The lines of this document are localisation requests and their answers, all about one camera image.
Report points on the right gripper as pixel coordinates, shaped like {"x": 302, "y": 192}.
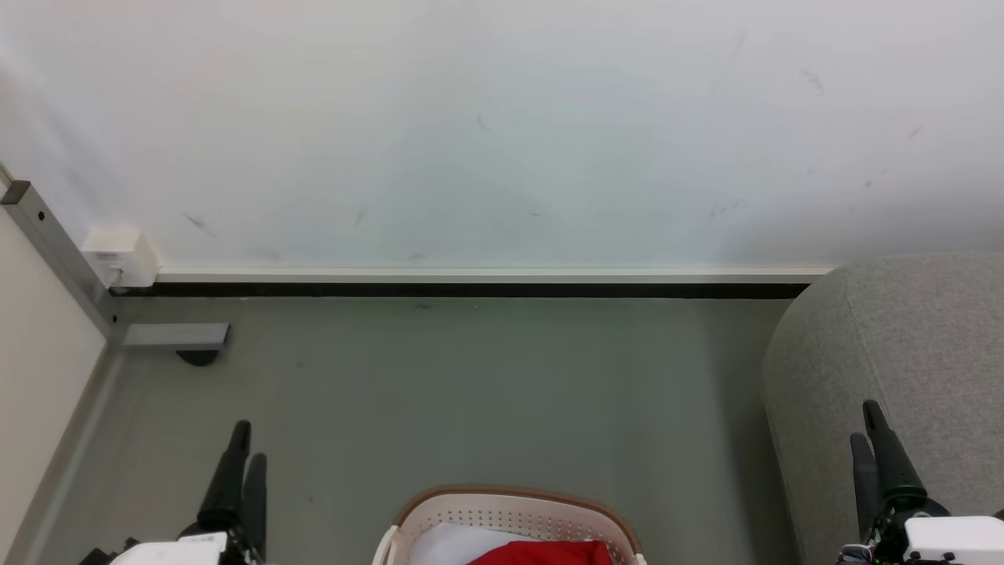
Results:
{"x": 941, "y": 540}

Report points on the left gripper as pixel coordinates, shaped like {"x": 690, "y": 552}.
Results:
{"x": 172, "y": 551}

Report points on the white clothing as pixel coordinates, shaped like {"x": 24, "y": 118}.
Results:
{"x": 447, "y": 547}

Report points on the red clothing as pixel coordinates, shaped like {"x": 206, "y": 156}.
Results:
{"x": 549, "y": 554}

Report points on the beige basket with brown rim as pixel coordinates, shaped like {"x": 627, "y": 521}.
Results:
{"x": 510, "y": 514}

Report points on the black round foot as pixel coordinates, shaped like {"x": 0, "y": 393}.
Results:
{"x": 198, "y": 358}

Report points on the grey fabric sofa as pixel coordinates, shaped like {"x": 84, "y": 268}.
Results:
{"x": 925, "y": 337}

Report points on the grey metal foot bar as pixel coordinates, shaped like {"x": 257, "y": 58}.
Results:
{"x": 176, "y": 336}

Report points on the white partition panel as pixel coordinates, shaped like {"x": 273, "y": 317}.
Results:
{"x": 39, "y": 353}

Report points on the white and black baseboard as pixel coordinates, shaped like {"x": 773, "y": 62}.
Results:
{"x": 471, "y": 282}

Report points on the white wall outlet box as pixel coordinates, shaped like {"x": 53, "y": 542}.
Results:
{"x": 118, "y": 249}

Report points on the aluminium frame profile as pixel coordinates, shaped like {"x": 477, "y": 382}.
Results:
{"x": 55, "y": 243}

